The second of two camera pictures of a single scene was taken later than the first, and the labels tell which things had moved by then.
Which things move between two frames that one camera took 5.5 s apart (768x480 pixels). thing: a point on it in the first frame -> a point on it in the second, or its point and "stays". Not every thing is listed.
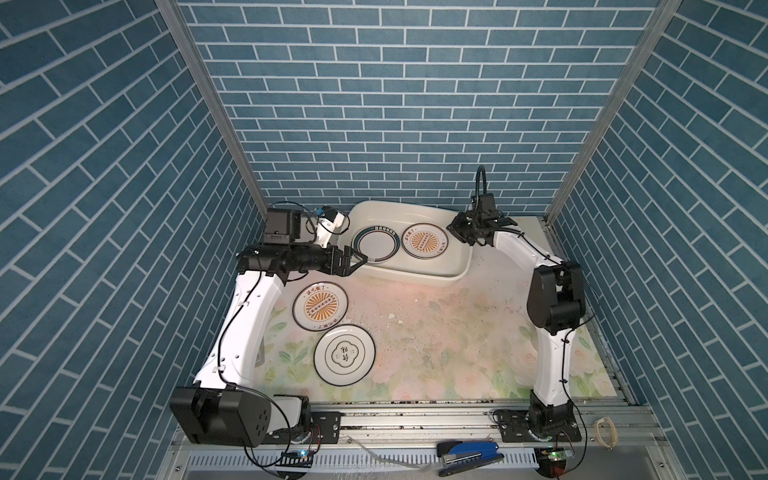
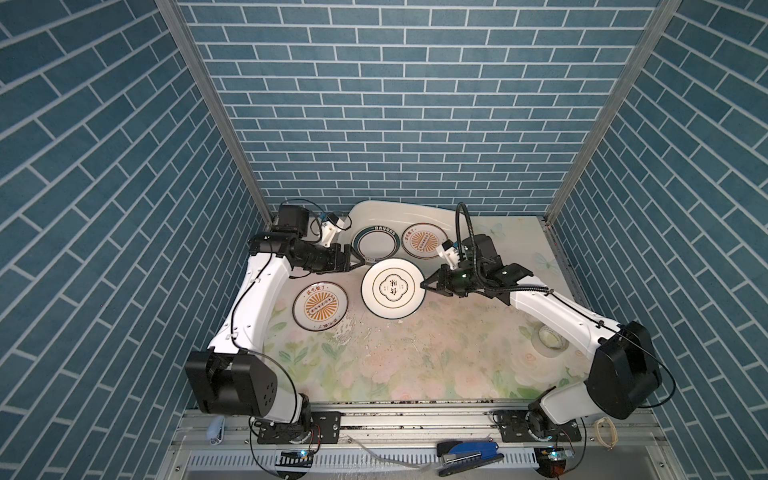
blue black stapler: x=457 y=456 stays
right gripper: x=455 y=227 -> x=443 y=275
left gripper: x=341 y=269 stays
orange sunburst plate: x=320 y=305 stays
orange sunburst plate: x=423 y=241 stays
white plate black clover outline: x=344 y=355 -> x=391 y=289
